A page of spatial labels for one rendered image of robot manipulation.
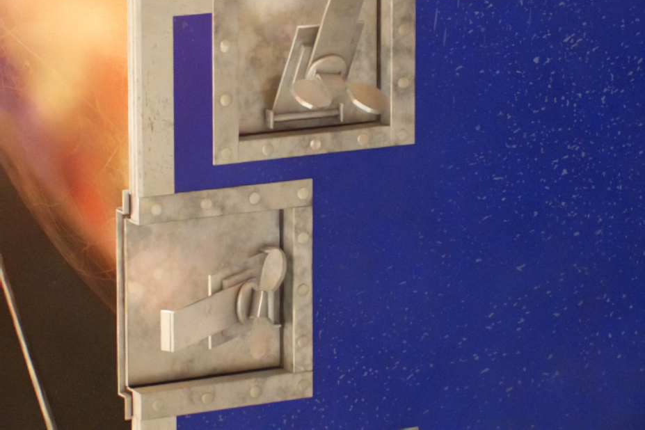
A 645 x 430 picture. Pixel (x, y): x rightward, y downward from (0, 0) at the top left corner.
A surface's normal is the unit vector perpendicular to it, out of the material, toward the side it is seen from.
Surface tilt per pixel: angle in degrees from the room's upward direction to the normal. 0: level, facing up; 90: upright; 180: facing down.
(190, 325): 90
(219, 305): 90
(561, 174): 90
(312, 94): 33
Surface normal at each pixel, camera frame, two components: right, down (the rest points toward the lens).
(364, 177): 0.46, 0.19
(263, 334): -0.87, -0.20
